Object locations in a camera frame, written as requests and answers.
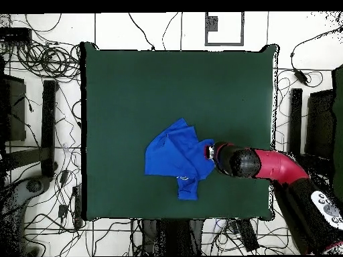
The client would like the blue shirt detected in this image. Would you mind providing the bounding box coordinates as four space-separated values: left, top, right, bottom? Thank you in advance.
144 117 216 201

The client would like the flat black device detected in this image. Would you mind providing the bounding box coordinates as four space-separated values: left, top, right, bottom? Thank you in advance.
0 26 33 43

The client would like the dark green table cloth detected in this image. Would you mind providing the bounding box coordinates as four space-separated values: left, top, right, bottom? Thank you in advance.
79 41 281 222

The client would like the black stand bar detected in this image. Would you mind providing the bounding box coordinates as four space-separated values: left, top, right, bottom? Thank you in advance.
40 80 58 179
288 88 303 157

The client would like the black box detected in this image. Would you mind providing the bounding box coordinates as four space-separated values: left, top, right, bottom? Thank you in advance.
0 73 27 143
304 89 336 172

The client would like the black power adapter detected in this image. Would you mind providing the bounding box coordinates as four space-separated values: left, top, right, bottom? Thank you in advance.
293 68 310 86

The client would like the small grey square plate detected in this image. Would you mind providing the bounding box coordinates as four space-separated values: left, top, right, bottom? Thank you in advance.
207 15 218 32

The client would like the green cloth sheet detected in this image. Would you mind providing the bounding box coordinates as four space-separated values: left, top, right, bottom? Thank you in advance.
331 64 343 204

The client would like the narrow black power strip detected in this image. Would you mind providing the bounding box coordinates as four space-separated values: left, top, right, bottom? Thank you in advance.
71 184 83 228

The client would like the grey square floor frame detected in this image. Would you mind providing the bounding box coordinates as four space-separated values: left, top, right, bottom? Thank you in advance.
204 11 245 47

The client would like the black adapter cable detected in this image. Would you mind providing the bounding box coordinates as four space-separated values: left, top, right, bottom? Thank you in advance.
290 25 343 71

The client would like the coil of black cables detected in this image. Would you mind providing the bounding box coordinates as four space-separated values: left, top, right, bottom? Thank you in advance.
15 39 81 81

